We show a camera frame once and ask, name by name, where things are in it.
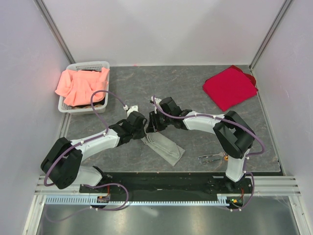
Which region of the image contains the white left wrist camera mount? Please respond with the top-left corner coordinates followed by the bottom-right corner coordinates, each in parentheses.
top-left (123, 105), bottom-right (138, 116)

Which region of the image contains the right aluminium frame post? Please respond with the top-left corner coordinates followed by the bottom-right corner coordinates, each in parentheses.
top-left (249, 0), bottom-right (294, 72)

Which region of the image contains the white plastic basket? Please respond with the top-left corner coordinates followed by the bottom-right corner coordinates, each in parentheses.
top-left (58, 61), bottom-right (110, 115)

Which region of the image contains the silver spoon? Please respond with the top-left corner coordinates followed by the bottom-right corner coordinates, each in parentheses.
top-left (200, 157), bottom-right (224, 165)

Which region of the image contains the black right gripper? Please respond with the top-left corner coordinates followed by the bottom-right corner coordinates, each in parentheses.
top-left (146, 110), bottom-right (173, 133)

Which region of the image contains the salmon pink cloth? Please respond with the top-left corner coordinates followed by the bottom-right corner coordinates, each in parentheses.
top-left (55, 67), bottom-right (110, 107)

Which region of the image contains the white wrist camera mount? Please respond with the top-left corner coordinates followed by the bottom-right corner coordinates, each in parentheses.
top-left (123, 105), bottom-right (138, 116)
top-left (150, 96), bottom-right (161, 113)

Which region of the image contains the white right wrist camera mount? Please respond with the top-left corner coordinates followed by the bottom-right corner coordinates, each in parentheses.
top-left (150, 96), bottom-right (161, 113)

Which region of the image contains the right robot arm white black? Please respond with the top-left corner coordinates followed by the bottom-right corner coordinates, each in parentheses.
top-left (146, 96), bottom-right (255, 193)

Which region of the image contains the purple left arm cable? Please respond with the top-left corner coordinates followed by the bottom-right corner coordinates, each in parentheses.
top-left (43, 90), bottom-right (129, 188)

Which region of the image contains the red folded napkin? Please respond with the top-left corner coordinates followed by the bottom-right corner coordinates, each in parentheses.
top-left (202, 65), bottom-right (258, 112)

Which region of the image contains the aluminium frame post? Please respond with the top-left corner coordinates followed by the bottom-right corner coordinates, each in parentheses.
top-left (33, 0), bottom-right (76, 64)
top-left (249, 0), bottom-right (294, 72)

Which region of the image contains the left aluminium frame post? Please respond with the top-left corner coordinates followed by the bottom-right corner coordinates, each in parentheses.
top-left (33, 0), bottom-right (76, 64)

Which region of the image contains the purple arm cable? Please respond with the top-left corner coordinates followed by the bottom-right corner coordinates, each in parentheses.
top-left (151, 95), bottom-right (266, 177)
top-left (43, 90), bottom-right (129, 188)

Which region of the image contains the grey cloth napkin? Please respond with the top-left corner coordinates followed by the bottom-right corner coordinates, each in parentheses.
top-left (141, 132), bottom-right (186, 166)

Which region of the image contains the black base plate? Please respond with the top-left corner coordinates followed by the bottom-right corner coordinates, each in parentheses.
top-left (79, 171), bottom-right (255, 196)

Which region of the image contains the white slotted cable duct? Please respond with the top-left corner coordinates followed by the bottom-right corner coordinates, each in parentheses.
top-left (45, 195), bottom-right (230, 206)

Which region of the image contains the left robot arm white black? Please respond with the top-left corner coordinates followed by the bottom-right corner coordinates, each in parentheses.
top-left (41, 111), bottom-right (147, 192)

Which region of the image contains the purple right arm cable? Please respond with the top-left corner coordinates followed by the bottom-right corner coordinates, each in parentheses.
top-left (151, 95), bottom-right (266, 177)

